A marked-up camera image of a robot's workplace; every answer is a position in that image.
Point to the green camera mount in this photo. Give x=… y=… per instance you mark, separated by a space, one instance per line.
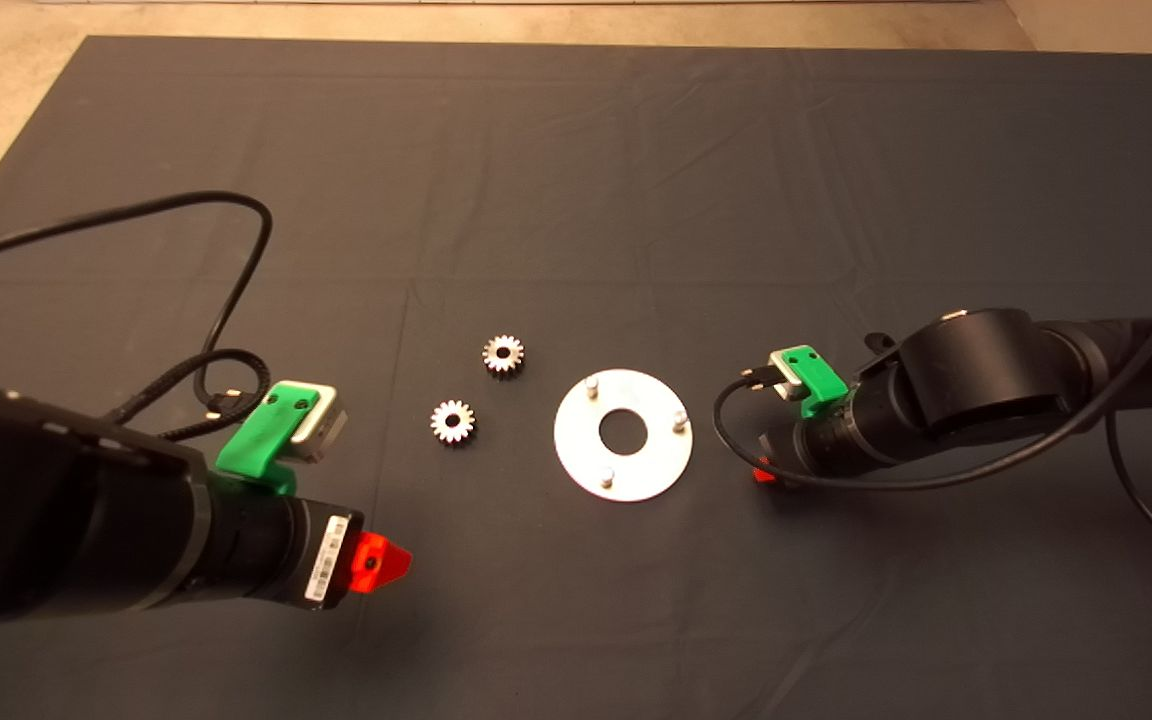
x=264 y=432
x=818 y=375

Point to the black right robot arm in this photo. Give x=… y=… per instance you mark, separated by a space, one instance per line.
x=986 y=370

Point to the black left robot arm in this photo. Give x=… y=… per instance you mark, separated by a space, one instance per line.
x=66 y=510

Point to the small steel planetary gear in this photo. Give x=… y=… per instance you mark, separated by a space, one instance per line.
x=494 y=346
x=441 y=412

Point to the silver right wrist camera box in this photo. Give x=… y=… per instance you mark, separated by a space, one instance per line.
x=786 y=378

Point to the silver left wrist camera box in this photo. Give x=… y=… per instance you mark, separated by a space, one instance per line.
x=326 y=430

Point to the dark grey table cloth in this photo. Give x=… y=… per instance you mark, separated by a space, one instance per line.
x=576 y=200

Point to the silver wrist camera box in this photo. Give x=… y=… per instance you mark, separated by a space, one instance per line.
x=326 y=430
x=786 y=378

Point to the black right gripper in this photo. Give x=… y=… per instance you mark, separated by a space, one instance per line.
x=836 y=440

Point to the round metal carrier plate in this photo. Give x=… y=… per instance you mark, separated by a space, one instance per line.
x=586 y=450

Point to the green right camera mount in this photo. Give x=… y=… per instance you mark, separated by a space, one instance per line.
x=818 y=375

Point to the green left camera mount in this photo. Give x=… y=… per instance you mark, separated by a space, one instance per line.
x=264 y=432

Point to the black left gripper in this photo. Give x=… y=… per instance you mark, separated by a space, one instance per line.
x=266 y=545

